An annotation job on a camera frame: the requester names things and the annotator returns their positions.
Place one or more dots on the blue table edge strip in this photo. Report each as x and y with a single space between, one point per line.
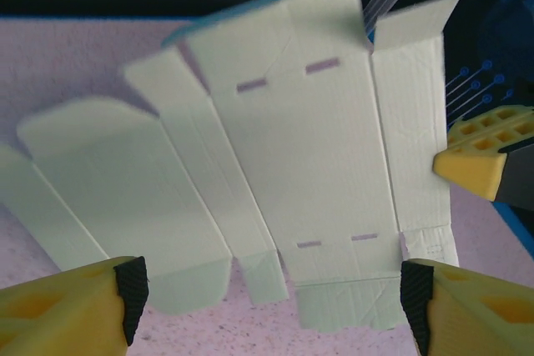
517 227

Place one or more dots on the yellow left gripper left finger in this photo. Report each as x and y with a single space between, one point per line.
62 314

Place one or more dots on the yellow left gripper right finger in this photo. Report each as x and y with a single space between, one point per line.
480 314

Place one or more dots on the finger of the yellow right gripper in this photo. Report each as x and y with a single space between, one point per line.
471 170

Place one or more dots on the light green paper box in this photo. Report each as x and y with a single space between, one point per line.
308 156

